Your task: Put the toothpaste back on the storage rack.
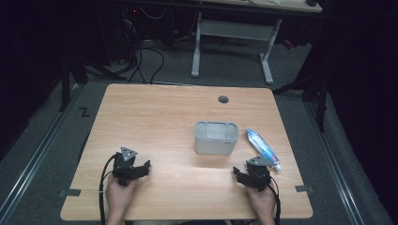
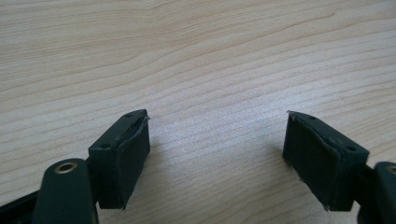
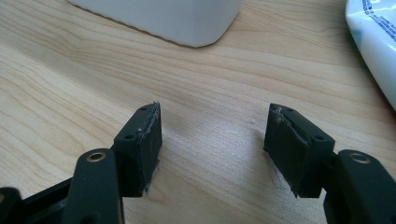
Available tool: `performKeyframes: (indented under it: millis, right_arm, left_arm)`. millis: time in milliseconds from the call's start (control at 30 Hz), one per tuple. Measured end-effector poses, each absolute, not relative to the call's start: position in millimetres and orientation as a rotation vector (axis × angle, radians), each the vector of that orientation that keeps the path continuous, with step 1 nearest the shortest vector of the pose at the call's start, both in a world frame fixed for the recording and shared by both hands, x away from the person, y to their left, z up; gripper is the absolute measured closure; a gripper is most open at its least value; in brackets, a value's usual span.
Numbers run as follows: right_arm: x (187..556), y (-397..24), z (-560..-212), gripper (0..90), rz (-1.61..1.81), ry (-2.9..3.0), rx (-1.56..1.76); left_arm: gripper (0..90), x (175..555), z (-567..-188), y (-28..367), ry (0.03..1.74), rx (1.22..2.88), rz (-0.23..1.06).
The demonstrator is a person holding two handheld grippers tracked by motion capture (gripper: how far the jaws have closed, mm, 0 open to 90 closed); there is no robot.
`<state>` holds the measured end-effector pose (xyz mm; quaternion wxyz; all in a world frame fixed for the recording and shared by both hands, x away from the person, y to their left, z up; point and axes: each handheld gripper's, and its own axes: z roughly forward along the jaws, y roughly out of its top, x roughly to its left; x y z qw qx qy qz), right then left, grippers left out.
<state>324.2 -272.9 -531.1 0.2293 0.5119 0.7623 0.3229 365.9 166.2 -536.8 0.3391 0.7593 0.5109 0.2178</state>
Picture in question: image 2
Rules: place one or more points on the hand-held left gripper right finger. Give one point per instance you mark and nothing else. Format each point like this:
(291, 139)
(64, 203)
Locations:
(320, 161)

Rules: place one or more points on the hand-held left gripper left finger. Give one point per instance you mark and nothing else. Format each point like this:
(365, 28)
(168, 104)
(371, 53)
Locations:
(124, 161)

